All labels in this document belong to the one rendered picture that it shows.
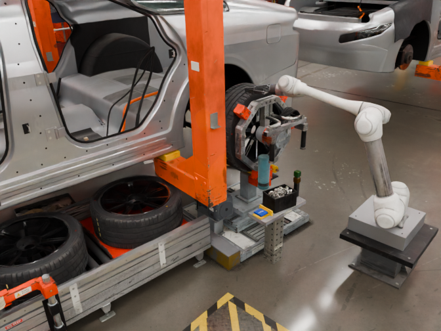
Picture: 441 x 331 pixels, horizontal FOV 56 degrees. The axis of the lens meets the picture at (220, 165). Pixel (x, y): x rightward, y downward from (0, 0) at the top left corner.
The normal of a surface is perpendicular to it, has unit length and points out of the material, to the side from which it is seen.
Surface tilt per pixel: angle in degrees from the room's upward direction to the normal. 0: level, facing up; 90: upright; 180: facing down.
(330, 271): 0
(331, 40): 87
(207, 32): 90
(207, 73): 90
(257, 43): 90
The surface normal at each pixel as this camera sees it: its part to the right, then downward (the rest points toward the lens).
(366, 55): -0.25, 0.54
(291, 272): -0.03, -0.90
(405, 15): 0.40, 0.36
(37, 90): 0.65, 0.29
